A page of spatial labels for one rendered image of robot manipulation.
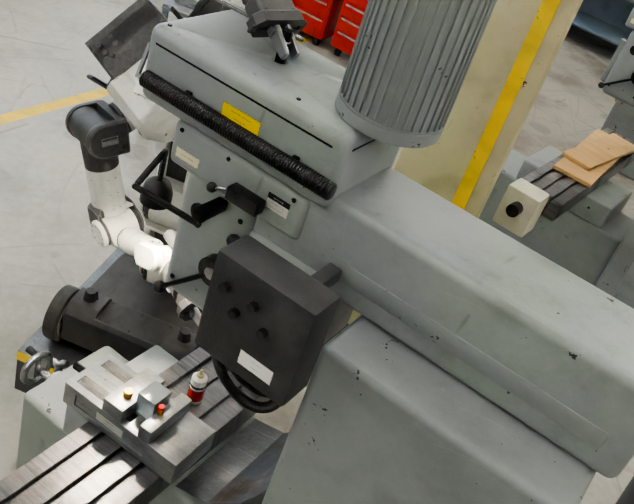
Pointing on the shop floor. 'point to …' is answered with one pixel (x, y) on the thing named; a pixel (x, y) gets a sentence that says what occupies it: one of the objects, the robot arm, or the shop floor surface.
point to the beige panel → (491, 103)
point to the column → (411, 436)
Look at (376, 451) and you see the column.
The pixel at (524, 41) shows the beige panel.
